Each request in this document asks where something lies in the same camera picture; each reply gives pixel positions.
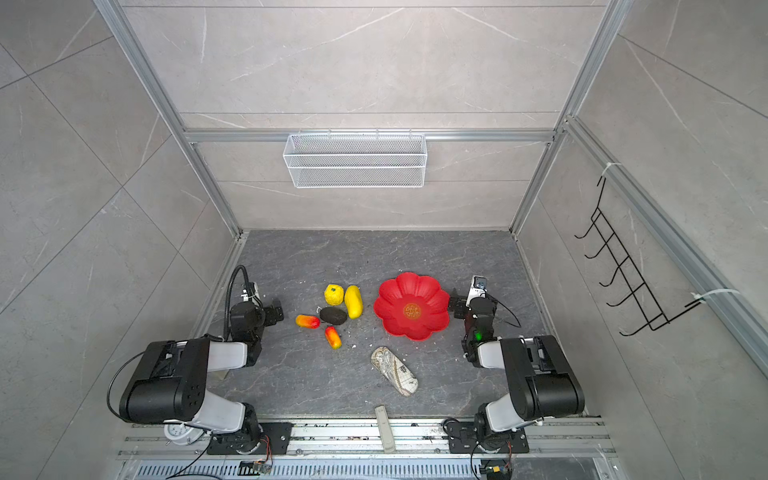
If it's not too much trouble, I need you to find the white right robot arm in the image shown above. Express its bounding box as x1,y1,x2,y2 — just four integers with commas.
448,294,586,453

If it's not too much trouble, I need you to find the white wire mesh basket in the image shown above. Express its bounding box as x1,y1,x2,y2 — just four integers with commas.
283,132,428,189

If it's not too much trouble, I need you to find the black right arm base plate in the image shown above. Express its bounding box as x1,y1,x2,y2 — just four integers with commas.
441,418,530,454

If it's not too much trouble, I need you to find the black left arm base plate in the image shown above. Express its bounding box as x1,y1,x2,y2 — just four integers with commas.
206,422,294,456

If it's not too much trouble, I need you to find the red flower-shaped fruit bowl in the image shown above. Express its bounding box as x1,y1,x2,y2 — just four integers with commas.
373,272,451,341

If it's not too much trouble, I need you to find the red-orange fake fruit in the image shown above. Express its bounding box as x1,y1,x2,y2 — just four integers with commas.
324,326,342,350
295,315,321,329

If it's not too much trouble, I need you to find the black corrugated cable conduit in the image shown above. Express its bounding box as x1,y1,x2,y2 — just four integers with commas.
223,264,251,342

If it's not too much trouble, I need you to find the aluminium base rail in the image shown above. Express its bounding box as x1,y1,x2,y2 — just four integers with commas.
116,416,619,460

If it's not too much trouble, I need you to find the beige remote-like bar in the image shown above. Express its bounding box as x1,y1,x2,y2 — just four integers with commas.
374,405,396,454

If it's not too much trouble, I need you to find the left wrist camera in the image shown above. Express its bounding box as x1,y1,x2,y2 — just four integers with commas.
240,282,262,304

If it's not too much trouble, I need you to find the black wire hook rack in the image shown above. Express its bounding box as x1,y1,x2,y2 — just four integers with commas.
574,177,705,338

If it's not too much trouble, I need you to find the dark fake avocado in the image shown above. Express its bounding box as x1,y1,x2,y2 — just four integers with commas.
318,306,348,326

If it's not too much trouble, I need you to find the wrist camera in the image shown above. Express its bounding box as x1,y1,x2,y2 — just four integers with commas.
240,282,262,304
466,275,487,306

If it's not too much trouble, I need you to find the yellow fake lemon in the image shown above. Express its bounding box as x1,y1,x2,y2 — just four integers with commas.
324,284,345,306

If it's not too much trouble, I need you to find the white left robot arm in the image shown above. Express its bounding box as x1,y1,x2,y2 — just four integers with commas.
108,300,284,455

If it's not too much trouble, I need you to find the white analog clock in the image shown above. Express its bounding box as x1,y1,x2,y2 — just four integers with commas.
164,423,205,446

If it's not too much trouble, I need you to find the crumpled newspaper-print bag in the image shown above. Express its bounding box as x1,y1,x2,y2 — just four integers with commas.
370,347,419,397

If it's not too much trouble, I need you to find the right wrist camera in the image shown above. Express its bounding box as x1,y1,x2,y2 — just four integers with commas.
466,275,487,306

